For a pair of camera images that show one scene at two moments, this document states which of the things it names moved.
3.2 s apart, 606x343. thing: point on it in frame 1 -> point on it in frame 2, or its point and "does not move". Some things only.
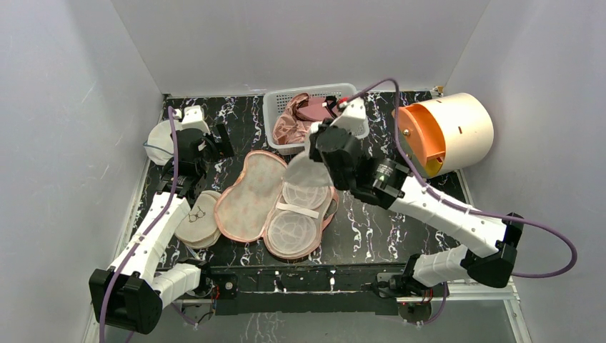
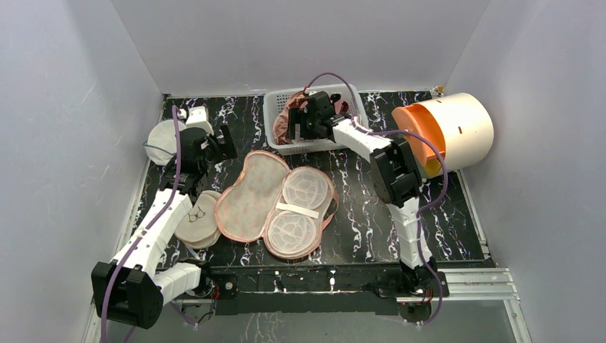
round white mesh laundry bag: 159,146 does not move
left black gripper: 223,147 does not move
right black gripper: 317,143 -> 303,121
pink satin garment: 290,128 does not move
